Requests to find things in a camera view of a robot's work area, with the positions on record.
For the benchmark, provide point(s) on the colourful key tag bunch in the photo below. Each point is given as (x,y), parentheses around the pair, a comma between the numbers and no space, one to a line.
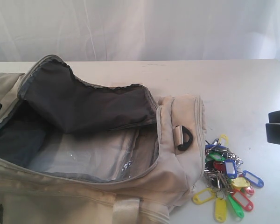
(227,184)

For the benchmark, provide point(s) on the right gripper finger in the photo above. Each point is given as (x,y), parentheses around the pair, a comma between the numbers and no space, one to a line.
(273,133)
(274,117)

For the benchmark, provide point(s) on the white backdrop curtain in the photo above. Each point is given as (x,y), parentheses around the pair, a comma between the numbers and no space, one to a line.
(113,30)

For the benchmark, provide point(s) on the beige fabric duffel bag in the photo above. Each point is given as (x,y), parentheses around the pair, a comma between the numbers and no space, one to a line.
(49,97)

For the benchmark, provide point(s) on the clear plastic pouch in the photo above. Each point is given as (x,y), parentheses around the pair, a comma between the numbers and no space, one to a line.
(104,157)

